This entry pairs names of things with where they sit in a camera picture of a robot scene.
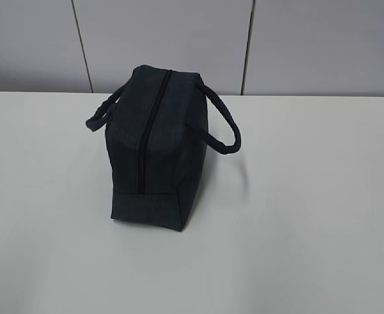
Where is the navy blue fabric lunch bag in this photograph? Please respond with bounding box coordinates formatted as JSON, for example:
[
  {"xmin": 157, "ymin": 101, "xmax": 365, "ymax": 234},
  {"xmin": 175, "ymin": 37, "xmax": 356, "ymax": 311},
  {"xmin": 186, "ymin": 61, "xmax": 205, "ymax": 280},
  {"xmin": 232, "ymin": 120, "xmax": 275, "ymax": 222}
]
[{"xmin": 86, "ymin": 65, "xmax": 241, "ymax": 232}]

